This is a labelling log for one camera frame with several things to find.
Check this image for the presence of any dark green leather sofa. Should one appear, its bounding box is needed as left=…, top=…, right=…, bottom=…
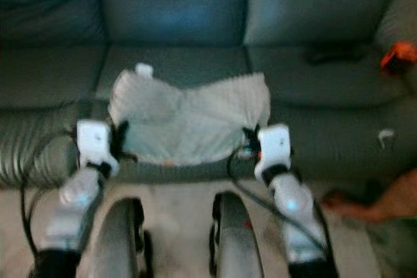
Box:
left=0, top=0, right=417, bottom=193

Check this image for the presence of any small white plastic object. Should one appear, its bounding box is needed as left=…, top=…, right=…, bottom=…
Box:
left=134, top=63, right=155, bottom=77

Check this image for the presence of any grey right robot leg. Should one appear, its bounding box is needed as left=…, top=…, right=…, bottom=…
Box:
left=207, top=191, right=266, bottom=278

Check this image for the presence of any person's bare foot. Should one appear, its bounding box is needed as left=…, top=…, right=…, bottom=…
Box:
left=322, top=168, right=417, bottom=223

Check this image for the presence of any orange and black toy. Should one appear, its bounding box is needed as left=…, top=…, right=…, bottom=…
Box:
left=379, top=41, right=417, bottom=74

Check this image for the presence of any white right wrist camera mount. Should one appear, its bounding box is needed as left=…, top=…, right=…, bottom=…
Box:
left=253, top=123, right=293, bottom=182

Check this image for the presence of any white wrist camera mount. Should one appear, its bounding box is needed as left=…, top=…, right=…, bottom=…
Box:
left=253, top=123, right=293, bottom=182
left=76, top=119, right=120, bottom=177

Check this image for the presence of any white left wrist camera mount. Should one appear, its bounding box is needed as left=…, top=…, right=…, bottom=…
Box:
left=76, top=119, right=120, bottom=177

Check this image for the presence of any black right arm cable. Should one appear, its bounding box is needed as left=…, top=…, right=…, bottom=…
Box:
left=226, top=146, right=328, bottom=247

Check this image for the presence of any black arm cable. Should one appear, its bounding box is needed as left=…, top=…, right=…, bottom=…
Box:
left=226, top=146, right=328, bottom=247
left=20, top=127, right=81, bottom=262

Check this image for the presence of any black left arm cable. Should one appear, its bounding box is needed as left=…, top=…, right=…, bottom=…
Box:
left=20, top=127, right=81, bottom=262

